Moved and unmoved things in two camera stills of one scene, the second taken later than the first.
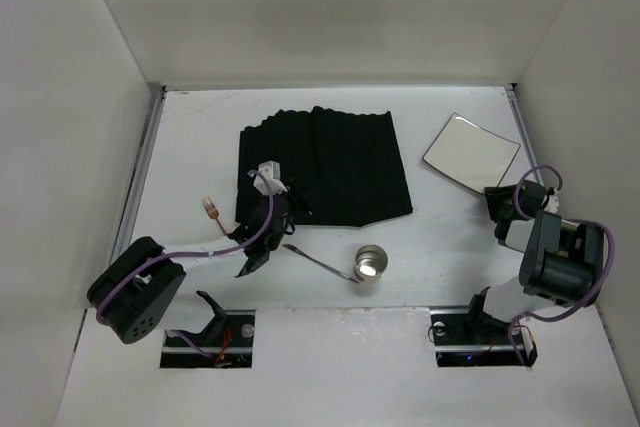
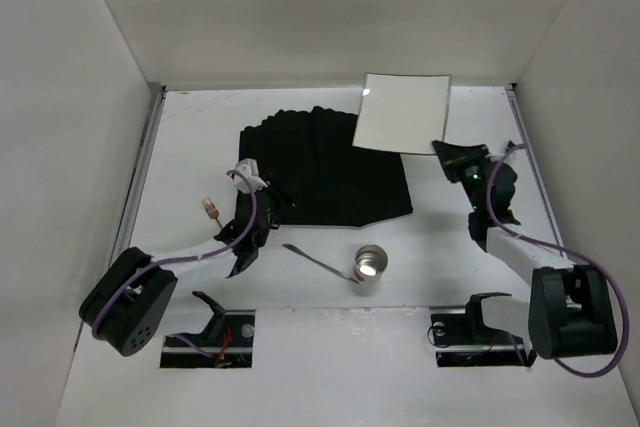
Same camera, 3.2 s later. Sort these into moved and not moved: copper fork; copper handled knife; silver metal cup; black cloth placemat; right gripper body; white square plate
Moved: white square plate; right gripper body
Not moved: silver metal cup; black cloth placemat; copper fork; copper handled knife
